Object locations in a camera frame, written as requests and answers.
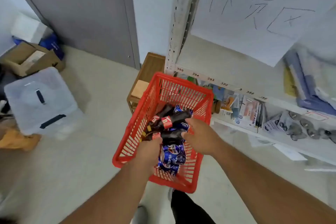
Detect brown cardboard box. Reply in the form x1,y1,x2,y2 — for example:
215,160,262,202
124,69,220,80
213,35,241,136
0,42,65,77

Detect white flat box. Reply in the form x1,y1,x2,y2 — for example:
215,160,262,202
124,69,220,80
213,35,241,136
273,143,308,161

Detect cola bottle front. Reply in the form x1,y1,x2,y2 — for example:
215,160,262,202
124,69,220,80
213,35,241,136
146,104,175,131

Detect stack of blue folders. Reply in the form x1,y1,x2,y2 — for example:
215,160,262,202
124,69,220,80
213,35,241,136
283,48,336,117

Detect packet with black rings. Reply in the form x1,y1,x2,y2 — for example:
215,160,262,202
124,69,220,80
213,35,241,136
262,112,289,132

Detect clear plastic storage box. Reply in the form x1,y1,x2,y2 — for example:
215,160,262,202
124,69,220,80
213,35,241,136
4,66,84,140

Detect person's right forearm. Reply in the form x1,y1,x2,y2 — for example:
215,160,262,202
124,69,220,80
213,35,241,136
212,141,336,224

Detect person's left forearm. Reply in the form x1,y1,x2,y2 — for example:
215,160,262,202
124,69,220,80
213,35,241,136
59,162,158,224

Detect blue box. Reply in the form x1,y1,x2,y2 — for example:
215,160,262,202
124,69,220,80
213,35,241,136
12,33,65,60

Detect wooden stool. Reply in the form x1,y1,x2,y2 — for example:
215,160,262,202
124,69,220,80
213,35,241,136
127,52,166,116

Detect cola bottle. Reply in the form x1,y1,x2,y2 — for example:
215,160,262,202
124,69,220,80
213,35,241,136
157,111,192,130
141,131,186,145
146,104,175,131

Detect white blister packet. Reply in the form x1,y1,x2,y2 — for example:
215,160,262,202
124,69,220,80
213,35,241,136
232,95,263,128

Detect person's black trouser leg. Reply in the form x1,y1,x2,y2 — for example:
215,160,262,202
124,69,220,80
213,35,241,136
170,189,216,224

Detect thin yellow booklet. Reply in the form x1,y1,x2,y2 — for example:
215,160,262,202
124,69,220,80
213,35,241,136
283,66,297,98

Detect person's left hand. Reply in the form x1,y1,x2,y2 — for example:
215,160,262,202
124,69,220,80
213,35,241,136
130,137,164,174

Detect pile of blue cans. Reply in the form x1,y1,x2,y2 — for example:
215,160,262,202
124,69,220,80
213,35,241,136
157,104,194,177

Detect white metal storage rack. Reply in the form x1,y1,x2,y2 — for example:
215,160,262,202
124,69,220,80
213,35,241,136
164,0,336,172

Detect white paper sign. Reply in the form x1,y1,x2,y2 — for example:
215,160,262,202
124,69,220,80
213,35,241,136
190,0,336,67

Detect blue green packets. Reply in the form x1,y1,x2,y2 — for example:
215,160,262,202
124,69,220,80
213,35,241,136
212,84,237,117

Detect grey door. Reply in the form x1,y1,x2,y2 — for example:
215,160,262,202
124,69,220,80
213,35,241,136
2,0,141,70

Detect person's right hand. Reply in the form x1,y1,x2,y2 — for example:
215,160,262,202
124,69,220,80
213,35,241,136
181,118,224,158

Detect yellow paper bag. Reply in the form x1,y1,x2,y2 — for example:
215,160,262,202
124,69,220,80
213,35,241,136
0,128,42,152

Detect red plastic shopping basket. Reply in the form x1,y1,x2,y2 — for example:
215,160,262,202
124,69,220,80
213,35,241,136
112,72,215,194

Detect group of metal lids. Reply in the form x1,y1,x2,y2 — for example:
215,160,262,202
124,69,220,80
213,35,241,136
286,111,336,144

